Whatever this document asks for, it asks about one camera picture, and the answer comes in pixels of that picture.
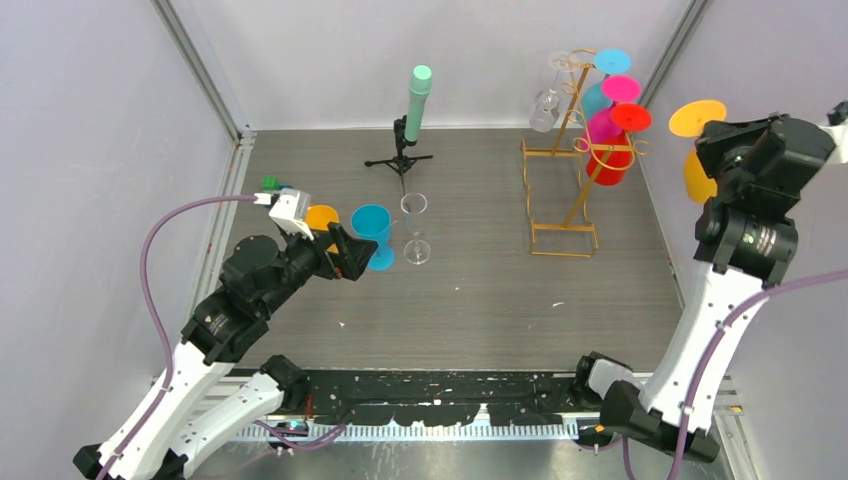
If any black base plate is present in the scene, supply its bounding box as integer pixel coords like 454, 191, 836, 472
277, 369, 601, 427

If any cyan wine glass back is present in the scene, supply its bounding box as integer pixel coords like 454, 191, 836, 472
581, 48, 632, 124

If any clear wine glass back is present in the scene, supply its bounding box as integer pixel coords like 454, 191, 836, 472
528, 50, 576, 133

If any clear wine glass front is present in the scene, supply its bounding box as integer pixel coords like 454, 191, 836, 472
400, 192, 431, 266

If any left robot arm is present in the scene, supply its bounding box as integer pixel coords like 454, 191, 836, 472
73, 223, 378, 479

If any blue wine glass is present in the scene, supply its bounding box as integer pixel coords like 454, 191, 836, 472
351, 204, 395, 271

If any mint green microphone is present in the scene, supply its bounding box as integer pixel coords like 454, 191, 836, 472
404, 65, 433, 145

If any clear wine glass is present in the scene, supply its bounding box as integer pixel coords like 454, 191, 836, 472
400, 192, 431, 266
528, 50, 576, 133

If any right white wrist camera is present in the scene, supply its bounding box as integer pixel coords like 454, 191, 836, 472
822, 100, 848, 165

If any aluminium frame rail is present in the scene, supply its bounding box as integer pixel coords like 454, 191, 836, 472
139, 370, 743, 444

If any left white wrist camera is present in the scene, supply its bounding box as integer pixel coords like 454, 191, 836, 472
269, 189, 313, 240

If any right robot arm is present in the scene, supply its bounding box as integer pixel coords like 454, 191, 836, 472
569, 104, 847, 463

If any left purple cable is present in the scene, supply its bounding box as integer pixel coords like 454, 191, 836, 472
95, 193, 273, 480

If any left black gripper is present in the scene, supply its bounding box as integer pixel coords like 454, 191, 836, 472
261, 218, 378, 314

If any orange wine glass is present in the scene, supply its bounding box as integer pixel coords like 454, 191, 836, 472
668, 99, 727, 205
305, 204, 339, 233

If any green toy block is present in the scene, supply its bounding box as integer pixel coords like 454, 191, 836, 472
261, 175, 280, 192

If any magenta wine glass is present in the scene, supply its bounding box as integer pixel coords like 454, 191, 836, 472
582, 74, 642, 144

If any red wine glass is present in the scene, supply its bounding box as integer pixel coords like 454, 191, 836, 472
582, 103, 653, 187

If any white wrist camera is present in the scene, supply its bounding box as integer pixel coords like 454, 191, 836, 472
269, 189, 313, 240
822, 100, 848, 165

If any gold wire glass rack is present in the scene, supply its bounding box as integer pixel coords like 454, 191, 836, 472
520, 49, 652, 258

